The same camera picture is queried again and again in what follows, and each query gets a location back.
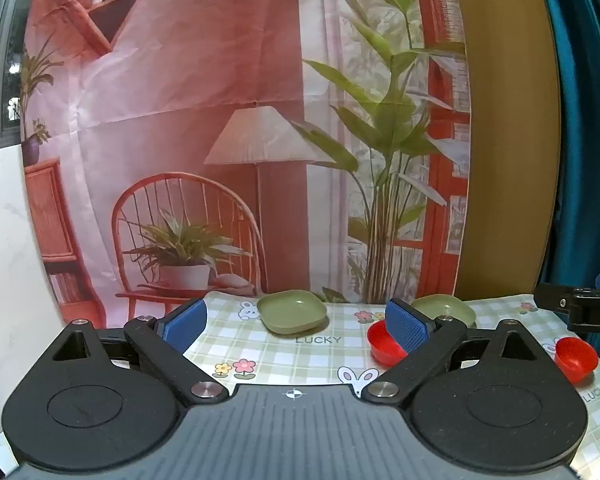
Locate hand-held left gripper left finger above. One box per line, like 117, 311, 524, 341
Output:
42, 298, 230, 406

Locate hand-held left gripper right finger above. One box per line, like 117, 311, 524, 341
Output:
362, 298, 543, 406

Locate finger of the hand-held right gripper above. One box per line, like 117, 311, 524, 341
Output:
534, 282, 581, 314

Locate red plastic bowl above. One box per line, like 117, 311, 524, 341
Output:
367, 321, 412, 366
554, 338, 600, 385

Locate green round plate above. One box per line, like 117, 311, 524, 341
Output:
410, 294, 477, 327

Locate green square plate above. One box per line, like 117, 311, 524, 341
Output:
257, 289, 327, 337

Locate checked bunny tablecloth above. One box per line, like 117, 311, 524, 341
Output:
180, 292, 600, 480

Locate white marble board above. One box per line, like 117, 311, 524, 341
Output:
0, 144, 65, 441

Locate printed wall tapestry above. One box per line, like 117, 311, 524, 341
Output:
20, 0, 474, 330

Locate dark window frame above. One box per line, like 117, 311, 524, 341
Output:
0, 0, 45, 155

